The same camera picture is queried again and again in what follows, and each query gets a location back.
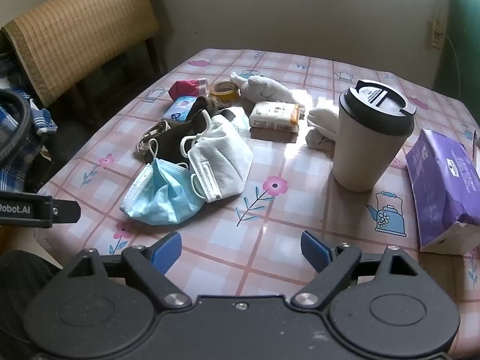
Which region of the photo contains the person's dark clothing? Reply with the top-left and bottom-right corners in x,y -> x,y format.
0,249 -> 66,360

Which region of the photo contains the green door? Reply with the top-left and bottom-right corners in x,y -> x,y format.
431,0 -> 480,102

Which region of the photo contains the white cup mask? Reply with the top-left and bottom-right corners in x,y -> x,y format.
195,109 -> 241,142

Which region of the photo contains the beige cup with black lid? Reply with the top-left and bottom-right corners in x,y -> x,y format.
331,79 -> 417,193

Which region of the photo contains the yellow tape roll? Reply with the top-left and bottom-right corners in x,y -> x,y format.
209,81 -> 241,103

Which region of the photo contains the wall outlet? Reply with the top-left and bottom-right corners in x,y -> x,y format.
429,19 -> 447,49

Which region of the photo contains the brown cloth pouch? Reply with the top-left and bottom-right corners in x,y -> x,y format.
137,97 -> 226,163

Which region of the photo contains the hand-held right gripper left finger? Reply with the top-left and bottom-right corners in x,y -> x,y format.
64,232 -> 192,310

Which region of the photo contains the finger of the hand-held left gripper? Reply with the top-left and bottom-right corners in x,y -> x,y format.
52,200 -> 82,224

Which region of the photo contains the purple tissue pack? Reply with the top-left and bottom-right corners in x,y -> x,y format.
405,128 -> 480,254

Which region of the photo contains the light blue mask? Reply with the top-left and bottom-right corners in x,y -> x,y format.
225,110 -> 251,132

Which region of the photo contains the beige cord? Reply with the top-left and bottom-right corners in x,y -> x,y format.
137,120 -> 169,156

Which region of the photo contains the blue tissue pack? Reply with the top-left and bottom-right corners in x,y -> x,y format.
162,95 -> 199,121

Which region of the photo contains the blue surgical mask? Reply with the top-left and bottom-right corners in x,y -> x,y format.
120,157 -> 207,226

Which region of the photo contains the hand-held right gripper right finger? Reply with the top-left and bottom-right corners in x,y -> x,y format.
290,230 -> 419,310

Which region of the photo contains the red and pink sock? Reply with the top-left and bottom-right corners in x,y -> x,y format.
169,78 -> 209,98

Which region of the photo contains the white sock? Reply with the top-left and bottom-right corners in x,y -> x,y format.
305,107 -> 342,151

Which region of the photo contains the white respirator mask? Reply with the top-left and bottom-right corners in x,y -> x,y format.
180,131 -> 255,204

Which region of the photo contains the blue plaid cloth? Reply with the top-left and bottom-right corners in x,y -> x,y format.
0,50 -> 59,196

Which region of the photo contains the thick black cable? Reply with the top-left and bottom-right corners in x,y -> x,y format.
0,89 -> 35,168

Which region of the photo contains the pink checked tablecloth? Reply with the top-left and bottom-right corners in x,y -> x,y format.
35,48 -> 480,360

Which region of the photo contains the white and orange tissue pack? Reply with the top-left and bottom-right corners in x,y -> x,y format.
248,101 -> 305,134

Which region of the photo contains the woven rattan bench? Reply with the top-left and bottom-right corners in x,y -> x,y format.
0,0 -> 163,110

